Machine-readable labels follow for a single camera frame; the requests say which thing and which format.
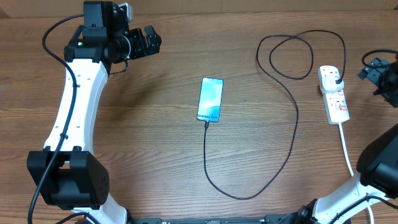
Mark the white power strip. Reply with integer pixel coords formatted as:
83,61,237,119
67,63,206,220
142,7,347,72
318,65,349,124

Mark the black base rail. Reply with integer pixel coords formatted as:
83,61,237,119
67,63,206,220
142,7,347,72
131,212,297,224

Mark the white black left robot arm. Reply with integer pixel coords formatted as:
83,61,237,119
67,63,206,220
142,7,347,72
27,1,162,223

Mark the blue Galaxy smartphone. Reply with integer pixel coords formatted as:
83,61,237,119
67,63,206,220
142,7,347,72
197,77,224,123

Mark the white USB charger adapter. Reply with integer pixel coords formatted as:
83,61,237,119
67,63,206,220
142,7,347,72
320,77,345,94

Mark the black USB charging cable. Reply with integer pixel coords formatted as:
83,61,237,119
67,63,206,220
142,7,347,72
203,29,347,201

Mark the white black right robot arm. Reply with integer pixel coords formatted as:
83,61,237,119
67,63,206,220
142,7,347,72
279,49,397,223

